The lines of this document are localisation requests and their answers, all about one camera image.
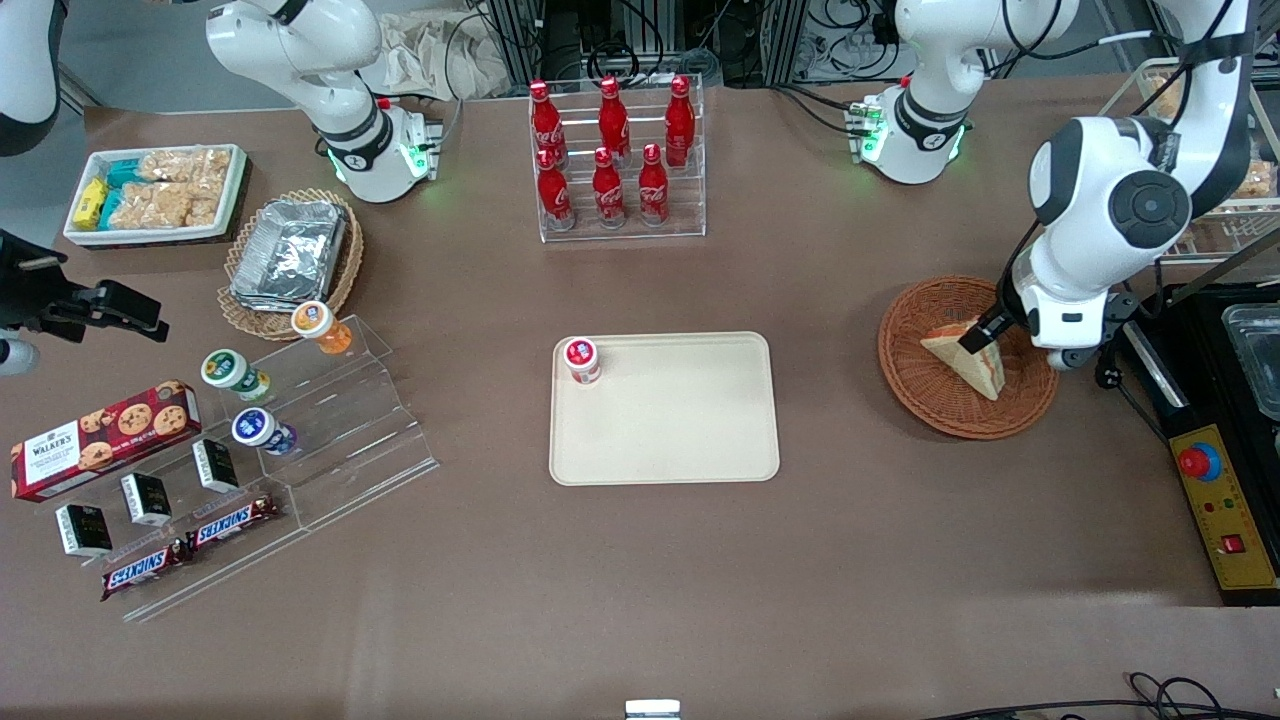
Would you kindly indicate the rice cracker snack pack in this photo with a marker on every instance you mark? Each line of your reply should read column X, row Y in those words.
column 165, row 205
column 185, row 165

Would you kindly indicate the clear glass container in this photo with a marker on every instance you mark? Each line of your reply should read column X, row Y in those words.
column 1255, row 360

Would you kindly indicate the red cola bottle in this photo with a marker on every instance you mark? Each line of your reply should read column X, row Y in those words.
column 680, row 118
column 612, row 115
column 653, row 188
column 554, row 195
column 607, row 192
column 545, row 120

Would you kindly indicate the green-lid yogurt cup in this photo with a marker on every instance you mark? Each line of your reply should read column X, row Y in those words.
column 228, row 370

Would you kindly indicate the blue-lid yogurt cup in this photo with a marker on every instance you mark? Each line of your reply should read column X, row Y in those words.
column 258, row 430

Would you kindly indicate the small white object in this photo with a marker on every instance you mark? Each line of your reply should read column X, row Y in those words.
column 652, row 710

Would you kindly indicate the Snickers chocolate bar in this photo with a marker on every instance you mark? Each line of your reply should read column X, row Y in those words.
column 140, row 570
column 230, row 522

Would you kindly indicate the clear acrylic stepped display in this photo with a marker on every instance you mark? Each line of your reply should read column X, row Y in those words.
column 350, row 440

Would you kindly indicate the light wicker basket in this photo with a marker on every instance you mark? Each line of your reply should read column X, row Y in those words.
column 345, row 270

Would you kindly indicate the aluminium frame equipment rack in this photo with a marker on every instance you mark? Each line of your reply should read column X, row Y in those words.
column 650, row 35

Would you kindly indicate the yellow snack pack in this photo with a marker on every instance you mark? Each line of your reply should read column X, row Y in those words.
column 90, row 203

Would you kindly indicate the stacked aluminium foil containers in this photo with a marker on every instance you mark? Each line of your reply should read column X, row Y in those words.
column 290, row 255

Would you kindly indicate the brown wicker basket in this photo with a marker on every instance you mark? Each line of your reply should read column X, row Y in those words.
column 930, row 400

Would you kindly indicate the red-lid yogurt cup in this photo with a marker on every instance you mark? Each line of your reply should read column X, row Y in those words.
column 582, row 360

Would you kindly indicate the yellow emergency stop box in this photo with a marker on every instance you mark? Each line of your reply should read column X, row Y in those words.
column 1230, row 520

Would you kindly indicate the black countertop appliance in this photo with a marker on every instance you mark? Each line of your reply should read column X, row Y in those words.
column 1195, row 330

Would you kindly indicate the orange-lid yogurt cup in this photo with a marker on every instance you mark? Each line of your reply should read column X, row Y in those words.
column 318, row 325

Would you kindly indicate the red Walkers cookie box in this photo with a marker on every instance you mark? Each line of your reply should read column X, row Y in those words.
column 100, row 440

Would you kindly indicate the bagged fried snack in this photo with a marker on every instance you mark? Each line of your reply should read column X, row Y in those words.
column 1162, row 92
column 1258, row 180

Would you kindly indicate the beige cloth bag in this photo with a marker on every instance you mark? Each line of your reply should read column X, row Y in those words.
column 430, row 60

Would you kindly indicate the silver metal bar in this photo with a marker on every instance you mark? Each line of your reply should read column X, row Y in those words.
column 1225, row 270

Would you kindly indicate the white rectangular snack tray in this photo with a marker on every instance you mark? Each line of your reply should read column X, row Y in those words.
column 160, row 235

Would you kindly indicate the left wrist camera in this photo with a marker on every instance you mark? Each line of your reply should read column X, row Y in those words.
column 1066, row 360

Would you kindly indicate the clear acrylic bottle rack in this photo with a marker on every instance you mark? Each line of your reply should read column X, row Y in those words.
column 690, row 200

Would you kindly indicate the beige plastic tray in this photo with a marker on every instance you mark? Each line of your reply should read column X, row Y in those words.
column 670, row 420

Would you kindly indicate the teal snack pack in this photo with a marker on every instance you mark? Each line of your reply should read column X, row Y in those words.
column 110, row 208
column 123, row 173

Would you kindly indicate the triangular sandwich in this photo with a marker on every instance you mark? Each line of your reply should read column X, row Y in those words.
column 978, row 372

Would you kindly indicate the small black box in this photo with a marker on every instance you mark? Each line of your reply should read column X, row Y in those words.
column 83, row 530
column 216, row 465
column 147, row 498

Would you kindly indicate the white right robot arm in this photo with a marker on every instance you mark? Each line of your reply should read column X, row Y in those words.
column 345, row 130

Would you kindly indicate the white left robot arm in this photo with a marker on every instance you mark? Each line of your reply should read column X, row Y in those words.
column 1090, row 200

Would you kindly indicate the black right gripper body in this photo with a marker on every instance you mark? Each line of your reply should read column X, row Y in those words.
column 28, row 288

